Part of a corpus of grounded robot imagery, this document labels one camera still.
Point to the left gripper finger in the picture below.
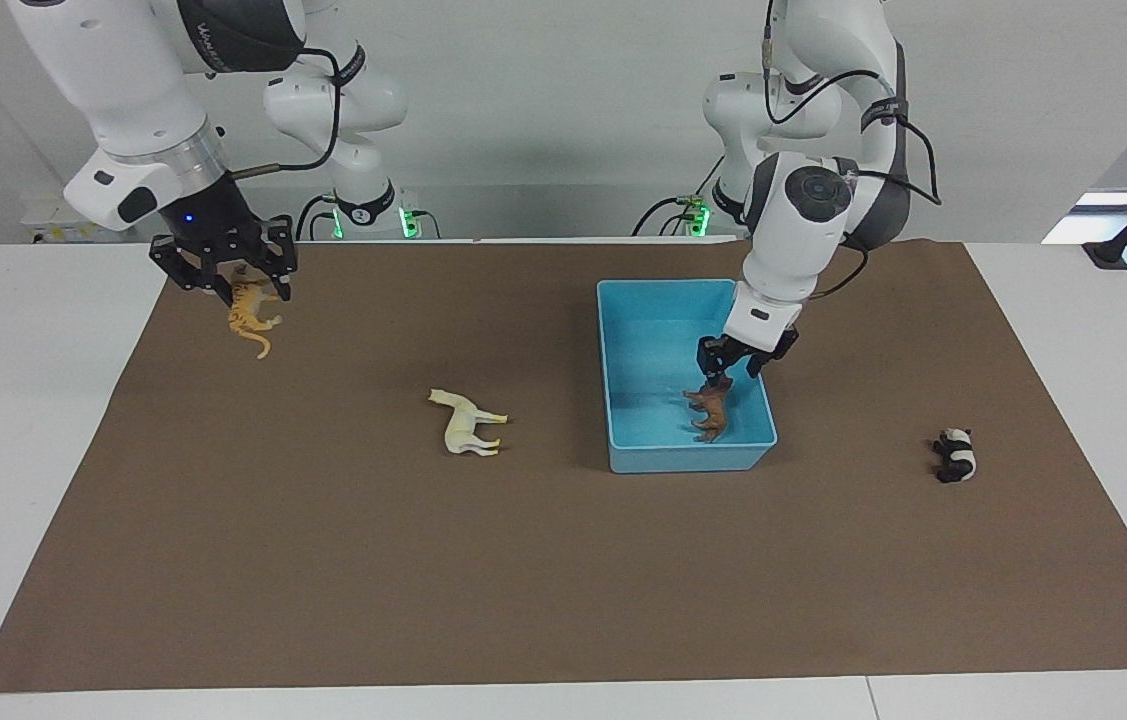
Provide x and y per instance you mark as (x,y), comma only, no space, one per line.
(759,365)
(715,368)

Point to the white connector box green light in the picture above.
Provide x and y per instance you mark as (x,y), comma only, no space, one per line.
(409,215)

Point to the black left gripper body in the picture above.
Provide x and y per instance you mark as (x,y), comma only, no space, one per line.
(753,352)

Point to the connector block with green light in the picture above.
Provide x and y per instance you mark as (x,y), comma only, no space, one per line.
(693,215)

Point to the orange striped tiger toy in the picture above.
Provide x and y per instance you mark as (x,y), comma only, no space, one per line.
(245,312)

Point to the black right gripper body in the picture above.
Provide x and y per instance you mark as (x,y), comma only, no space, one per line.
(213,220)

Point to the brown table mat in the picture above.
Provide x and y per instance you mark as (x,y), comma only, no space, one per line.
(563,580)

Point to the light blue storage box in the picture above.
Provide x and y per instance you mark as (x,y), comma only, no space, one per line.
(653,350)

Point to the cream white horse toy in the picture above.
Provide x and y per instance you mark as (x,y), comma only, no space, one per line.
(463,425)

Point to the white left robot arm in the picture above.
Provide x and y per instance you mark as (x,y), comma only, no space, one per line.
(813,220)

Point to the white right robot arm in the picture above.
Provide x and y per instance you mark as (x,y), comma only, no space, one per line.
(113,80)

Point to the brown lion toy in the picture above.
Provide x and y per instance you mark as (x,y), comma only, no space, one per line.
(713,412)

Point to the white box by wall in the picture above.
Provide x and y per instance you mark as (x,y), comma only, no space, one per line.
(48,222)

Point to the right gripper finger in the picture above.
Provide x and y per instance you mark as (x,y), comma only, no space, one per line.
(278,250)
(188,268)

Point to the black white panda toy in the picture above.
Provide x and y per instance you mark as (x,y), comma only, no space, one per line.
(958,458)

